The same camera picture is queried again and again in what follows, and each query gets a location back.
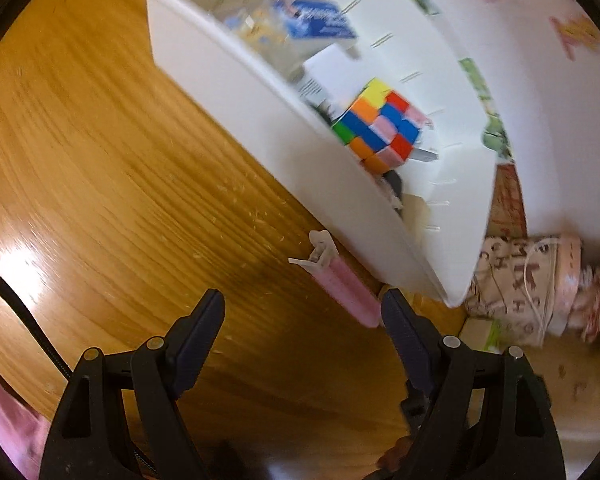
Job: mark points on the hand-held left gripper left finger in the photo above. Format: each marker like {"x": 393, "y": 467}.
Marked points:
{"x": 200, "y": 342}

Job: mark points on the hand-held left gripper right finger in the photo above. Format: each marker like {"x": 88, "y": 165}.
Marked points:
{"x": 407, "y": 342}

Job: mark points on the pink case with white clip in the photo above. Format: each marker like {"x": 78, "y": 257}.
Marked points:
{"x": 345, "y": 290}

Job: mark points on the white plastic storage bin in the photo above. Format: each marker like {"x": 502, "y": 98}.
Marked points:
{"x": 280, "y": 150}

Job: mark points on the multicoloured puzzle cube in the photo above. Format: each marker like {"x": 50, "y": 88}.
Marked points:
{"x": 380, "y": 125}

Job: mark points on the white power adapter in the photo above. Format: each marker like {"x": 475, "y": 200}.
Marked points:
{"x": 335, "y": 72}

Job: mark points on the clear box with yellow stickers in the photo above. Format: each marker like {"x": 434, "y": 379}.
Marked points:
{"x": 260, "y": 30}

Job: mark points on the blue label clear card box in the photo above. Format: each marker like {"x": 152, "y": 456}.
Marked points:
{"x": 320, "y": 20}

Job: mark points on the green tissue pack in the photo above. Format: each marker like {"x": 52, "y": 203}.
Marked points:
{"x": 480, "y": 335}

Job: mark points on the letter print fabric bag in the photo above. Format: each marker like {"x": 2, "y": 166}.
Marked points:
{"x": 510, "y": 285}

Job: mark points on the brown patterned mat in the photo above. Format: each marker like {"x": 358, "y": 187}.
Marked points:
{"x": 507, "y": 200}

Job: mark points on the brown haired rag doll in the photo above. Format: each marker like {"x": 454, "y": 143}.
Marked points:
{"x": 597, "y": 305}

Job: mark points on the pink cloth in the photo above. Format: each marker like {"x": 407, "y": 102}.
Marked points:
{"x": 10, "y": 425}

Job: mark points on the green grape print board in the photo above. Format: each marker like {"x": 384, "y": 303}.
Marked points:
{"x": 490, "y": 105}

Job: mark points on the yellow cartoon wall sticker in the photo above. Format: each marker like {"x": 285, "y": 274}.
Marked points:
{"x": 577, "y": 35}

